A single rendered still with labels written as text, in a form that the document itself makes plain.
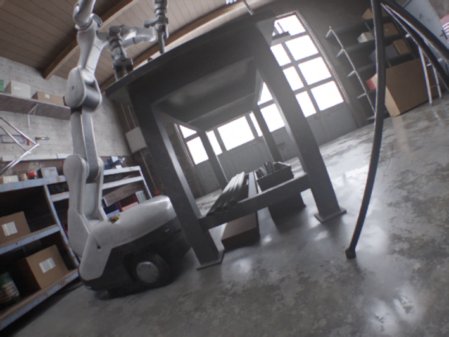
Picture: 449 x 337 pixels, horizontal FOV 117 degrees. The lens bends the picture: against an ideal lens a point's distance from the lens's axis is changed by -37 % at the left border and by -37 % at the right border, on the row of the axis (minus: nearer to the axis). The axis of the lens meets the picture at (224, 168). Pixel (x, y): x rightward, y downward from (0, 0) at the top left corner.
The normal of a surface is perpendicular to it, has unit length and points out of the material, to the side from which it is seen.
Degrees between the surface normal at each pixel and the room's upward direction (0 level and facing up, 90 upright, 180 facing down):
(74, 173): 90
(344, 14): 90
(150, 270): 90
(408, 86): 82
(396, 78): 82
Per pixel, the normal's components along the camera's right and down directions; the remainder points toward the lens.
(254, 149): -0.11, 0.07
